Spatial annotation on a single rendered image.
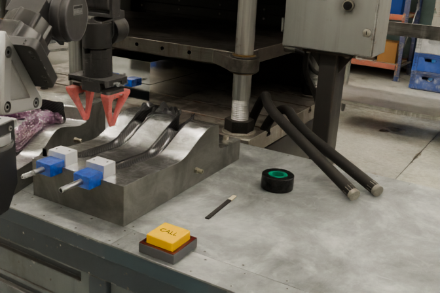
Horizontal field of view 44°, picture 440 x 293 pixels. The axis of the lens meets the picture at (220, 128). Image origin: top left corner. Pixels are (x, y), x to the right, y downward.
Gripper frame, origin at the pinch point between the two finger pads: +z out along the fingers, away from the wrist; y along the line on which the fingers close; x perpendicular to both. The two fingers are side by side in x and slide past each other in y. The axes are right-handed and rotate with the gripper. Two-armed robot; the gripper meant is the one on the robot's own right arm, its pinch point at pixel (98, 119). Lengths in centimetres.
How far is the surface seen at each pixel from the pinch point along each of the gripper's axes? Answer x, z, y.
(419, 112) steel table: -364, 81, -7
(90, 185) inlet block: 5.0, 12.3, -2.0
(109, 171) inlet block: -0.1, 11.0, -2.4
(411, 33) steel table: -358, 19, 7
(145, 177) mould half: -4.7, 12.4, -8.2
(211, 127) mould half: -31.3, 8.2, -8.3
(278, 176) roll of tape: -37.4, 19.2, -24.7
